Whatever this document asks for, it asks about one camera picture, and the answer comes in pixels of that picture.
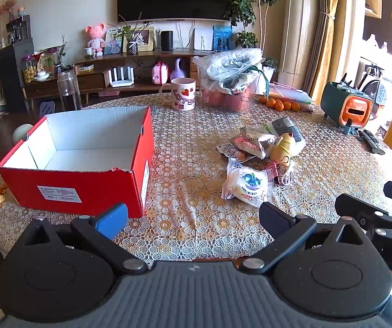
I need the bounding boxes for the green stems in dark vase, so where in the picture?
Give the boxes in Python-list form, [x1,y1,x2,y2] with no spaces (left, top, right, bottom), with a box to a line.
[50,34,68,76]

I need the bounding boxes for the black speaker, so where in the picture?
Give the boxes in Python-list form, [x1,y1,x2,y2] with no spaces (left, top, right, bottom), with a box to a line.
[161,31,175,51]

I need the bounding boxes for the wooden television cabinet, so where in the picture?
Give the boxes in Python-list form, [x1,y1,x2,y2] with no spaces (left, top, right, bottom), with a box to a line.
[21,49,217,110]

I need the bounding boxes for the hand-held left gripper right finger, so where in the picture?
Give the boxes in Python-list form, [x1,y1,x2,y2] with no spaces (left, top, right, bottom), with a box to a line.
[239,201,371,276]

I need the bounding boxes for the grey white tissue pack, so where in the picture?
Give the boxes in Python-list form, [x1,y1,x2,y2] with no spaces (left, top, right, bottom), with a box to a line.
[263,117,306,154]

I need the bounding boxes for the blue slotted spatula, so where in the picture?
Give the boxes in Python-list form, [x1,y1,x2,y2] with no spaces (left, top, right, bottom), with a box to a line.
[39,101,56,118]

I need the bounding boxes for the pink toy case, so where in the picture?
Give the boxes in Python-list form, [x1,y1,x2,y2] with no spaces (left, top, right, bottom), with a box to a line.
[151,61,168,85]

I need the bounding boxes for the black cabinet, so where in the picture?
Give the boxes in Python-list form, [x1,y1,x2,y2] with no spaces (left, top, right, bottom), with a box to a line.
[0,37,36,113]

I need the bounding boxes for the beige curtain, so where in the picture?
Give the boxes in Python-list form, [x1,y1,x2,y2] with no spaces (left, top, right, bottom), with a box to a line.
[302,0,343,103]

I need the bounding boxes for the pale picture card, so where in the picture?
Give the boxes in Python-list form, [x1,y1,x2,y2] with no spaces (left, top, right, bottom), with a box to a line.
[105,30,124,55]

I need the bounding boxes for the red cardboard box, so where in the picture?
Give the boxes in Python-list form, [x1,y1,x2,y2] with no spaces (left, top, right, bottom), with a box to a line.
[0,105,155,218]

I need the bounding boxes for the silver snack packet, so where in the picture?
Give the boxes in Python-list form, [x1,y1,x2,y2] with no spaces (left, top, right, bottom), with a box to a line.
[233,127,278,159]

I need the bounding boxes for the small blue figure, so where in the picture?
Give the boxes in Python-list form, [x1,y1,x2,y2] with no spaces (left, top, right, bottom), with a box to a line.
[341,119,359,135]

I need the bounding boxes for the tall green houseplant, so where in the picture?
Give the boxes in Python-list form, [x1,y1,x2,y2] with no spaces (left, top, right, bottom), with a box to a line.
[225,0,283,72]

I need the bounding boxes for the white router with antennas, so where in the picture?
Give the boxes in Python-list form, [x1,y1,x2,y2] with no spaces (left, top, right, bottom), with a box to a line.
[104,68,135,87]

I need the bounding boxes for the black coffee machine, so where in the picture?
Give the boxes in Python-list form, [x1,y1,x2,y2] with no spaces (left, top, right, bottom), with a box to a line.
[6,15,32,45]

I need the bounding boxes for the pink strawberry mug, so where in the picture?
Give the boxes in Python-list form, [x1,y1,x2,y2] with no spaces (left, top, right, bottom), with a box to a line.
[158,77,197,112]

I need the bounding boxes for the pink pig plush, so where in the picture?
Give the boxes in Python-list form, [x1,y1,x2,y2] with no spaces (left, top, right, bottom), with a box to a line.
[86,24,107,57]

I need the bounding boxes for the small white cartoon packet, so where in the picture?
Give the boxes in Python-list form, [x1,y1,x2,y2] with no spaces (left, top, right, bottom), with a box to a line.
[216,142,241,158]

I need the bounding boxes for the glass bottle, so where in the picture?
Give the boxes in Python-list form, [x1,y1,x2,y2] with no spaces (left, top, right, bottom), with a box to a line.
[57,70,83,113]

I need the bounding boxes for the yellow plush toy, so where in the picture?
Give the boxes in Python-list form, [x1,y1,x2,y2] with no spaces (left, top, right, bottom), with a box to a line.
[269,133,295,165]

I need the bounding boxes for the snack jar with pink lid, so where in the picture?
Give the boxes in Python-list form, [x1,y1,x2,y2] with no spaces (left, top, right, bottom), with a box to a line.
[21,55,39,84]

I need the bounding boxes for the cream photo frame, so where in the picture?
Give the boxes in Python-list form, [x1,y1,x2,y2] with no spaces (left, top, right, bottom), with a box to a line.
[127,26,156,52]

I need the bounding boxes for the pink binder clip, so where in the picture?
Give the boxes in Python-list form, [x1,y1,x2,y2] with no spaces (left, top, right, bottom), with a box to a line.
[264,162,290,181]

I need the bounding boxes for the clear plastic bag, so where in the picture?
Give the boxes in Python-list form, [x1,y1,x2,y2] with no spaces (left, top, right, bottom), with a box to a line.
[192,48,275,93]

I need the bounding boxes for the blueberry pastry packet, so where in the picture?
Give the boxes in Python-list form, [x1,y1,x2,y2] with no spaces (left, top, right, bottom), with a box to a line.
[221,157,273,208]

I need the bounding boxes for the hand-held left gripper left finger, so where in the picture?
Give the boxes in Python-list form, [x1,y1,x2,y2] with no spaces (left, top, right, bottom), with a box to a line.
[20,202,149,276]

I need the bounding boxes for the plant in striped vase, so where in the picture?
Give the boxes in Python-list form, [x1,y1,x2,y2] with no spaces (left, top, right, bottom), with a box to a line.
[109,14,152,55]

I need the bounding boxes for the purple swan vase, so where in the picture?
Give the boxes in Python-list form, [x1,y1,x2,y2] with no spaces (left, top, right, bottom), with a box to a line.
[169,58,191,83]

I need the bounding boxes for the blue picture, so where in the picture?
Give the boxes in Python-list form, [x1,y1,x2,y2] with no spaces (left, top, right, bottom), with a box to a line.
[213,25,233,51]

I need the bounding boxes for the black remote control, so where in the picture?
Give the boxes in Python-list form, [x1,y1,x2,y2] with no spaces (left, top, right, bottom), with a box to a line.
[358,129,386,155]

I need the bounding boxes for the green orange desk organizer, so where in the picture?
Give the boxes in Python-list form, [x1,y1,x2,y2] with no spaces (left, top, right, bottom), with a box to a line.
[320,81,374,128]

